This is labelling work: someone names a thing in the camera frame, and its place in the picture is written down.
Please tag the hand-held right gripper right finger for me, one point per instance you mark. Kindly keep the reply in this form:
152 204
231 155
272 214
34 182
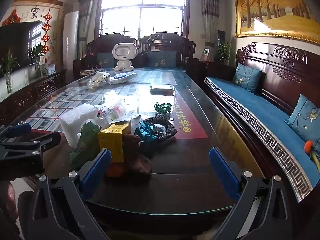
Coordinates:
221 170

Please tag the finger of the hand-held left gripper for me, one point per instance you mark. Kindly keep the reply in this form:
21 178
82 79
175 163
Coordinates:
42 141
19 129

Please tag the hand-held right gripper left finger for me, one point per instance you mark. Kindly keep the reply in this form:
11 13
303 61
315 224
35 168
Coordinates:
98 167

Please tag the yellow cardboard box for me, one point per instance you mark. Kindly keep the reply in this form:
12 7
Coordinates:
112 140

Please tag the teal wrapper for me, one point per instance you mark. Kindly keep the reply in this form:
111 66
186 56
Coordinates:
145 131

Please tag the black foam square with hole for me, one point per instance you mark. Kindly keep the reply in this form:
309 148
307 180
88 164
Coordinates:
170 132

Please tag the green plastic bag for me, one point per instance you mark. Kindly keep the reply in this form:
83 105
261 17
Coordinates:
86 140

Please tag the brown crumpled wrapper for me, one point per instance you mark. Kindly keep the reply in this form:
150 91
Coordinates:
135 155

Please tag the white foam sheet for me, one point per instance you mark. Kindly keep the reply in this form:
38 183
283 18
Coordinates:
75 120

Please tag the dark wooden television cabinet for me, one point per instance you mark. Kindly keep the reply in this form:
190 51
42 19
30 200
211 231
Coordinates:
32 92

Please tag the dark wooden glass-topped table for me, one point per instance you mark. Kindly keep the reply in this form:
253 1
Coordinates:
180 160

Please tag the photo collage sheet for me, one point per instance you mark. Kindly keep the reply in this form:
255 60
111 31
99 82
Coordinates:
75 96

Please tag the red printed banner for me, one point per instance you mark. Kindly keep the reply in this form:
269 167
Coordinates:
190 122

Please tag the white printed plastic bag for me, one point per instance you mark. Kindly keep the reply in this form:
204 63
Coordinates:
115 111

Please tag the white paper scrap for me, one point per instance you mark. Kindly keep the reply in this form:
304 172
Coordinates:
137 118

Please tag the bamboo plant in glass vase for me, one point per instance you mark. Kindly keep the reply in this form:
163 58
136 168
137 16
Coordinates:
37 52
8 65

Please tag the small white box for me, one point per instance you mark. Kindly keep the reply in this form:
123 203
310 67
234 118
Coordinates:
50 69

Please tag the blue seat mat patterned trim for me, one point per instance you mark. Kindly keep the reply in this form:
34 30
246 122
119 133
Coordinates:
250 105

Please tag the white floral plastic bag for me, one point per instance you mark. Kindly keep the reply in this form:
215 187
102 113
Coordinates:
97 80

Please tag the black television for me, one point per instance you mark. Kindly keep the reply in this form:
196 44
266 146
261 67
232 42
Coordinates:
15 45

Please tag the green crumpled wrapper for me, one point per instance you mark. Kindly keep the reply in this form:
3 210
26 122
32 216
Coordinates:
162 108

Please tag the white and blue packet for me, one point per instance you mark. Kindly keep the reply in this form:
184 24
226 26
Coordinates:
120 79

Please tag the orange pompom stick toy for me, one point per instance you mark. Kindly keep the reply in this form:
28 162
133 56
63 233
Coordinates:
309 145

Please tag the red knot hanging ornament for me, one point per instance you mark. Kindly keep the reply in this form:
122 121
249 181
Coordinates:
46 38

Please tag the blue embroidered cushion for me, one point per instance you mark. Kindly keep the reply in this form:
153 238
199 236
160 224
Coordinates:
105 60
162 58
305 120
246 77

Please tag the tissue pack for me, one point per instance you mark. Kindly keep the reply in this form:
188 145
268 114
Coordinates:
162 88

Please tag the white standing air conditioner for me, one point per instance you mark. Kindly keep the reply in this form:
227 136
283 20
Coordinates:
70 37

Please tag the white robot toy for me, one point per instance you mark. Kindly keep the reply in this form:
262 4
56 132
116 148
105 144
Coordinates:
123 52

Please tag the long carved wooden sofa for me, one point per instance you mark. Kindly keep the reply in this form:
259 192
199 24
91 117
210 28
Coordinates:
275 65

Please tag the green potted plant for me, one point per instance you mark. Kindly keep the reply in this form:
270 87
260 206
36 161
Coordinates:
223 51

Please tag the patterned curtain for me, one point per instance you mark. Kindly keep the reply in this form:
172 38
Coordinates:
86 17
208 17

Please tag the short carved wooden sofa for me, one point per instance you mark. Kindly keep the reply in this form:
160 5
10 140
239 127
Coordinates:
172 42

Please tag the large window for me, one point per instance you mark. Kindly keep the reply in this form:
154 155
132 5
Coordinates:
120 20

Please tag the gold framed tree painting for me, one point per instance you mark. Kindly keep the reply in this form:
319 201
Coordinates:
275 7

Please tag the small photo frame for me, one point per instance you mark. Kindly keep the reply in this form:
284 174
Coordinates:
205 53

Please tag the framed calligraphy wall art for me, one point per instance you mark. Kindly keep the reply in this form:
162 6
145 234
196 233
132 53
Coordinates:
32 12

